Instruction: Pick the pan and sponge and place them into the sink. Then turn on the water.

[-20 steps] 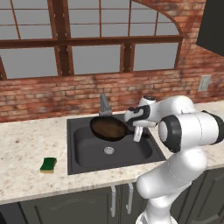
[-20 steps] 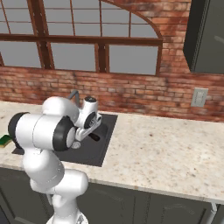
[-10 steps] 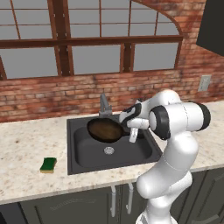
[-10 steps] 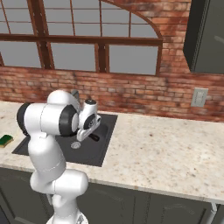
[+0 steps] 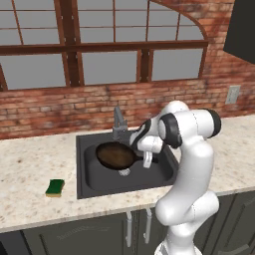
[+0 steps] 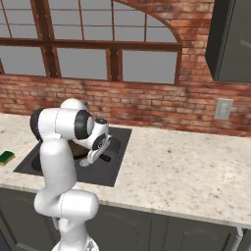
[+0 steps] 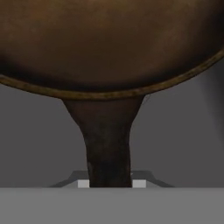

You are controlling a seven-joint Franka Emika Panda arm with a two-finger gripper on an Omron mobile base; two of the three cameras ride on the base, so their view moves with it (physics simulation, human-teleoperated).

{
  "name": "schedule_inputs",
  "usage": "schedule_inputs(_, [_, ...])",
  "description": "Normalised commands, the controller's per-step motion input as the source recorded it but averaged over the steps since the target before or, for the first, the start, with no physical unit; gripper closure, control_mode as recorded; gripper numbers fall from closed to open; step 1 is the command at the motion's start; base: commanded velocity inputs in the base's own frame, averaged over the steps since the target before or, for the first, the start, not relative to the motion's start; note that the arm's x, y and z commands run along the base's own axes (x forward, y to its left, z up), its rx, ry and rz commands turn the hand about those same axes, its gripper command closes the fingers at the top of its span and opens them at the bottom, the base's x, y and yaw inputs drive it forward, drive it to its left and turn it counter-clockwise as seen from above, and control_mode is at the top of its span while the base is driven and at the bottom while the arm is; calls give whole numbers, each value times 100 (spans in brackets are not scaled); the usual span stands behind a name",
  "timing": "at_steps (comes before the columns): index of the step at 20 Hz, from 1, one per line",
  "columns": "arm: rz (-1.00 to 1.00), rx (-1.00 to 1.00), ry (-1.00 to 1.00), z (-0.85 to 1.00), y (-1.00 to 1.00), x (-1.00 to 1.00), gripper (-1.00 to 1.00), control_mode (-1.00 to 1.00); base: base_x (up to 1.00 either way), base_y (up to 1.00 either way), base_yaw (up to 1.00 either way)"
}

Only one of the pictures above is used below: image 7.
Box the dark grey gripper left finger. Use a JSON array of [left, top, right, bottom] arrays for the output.
[[48, 170, 91, 189]]

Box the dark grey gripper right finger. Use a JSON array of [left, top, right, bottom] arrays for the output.
[[130, 170, 176, 189]]

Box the brown frying pan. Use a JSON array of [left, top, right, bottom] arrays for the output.
[[0, 0, 224, 188]]

